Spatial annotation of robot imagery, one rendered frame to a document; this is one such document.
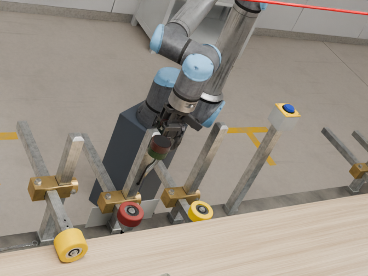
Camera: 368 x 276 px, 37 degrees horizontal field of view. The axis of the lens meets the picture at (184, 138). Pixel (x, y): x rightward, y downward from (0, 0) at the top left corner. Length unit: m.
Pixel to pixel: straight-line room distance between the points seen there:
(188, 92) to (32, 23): 2.80
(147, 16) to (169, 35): 2.77
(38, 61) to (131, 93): 0.67
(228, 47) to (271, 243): 0.87
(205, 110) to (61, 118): 1.25
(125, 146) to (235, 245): 1.05
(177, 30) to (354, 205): 1.00
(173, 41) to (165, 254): 0.66
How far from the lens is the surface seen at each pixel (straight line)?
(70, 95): 3.71
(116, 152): 2.75
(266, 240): 1.90
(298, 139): 4.31
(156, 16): 4.43
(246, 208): 2.29
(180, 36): 1.80
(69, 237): 1.52
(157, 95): 2.54
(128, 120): 2.62
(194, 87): 1.68
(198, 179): 1.93
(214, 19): 5.14
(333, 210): 2.21
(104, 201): 1.80
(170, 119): 1.76
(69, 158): 1.58
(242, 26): 2.30
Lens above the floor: 2.12
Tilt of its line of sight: 35 degrees down
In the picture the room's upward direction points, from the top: 25 degrees clockwise
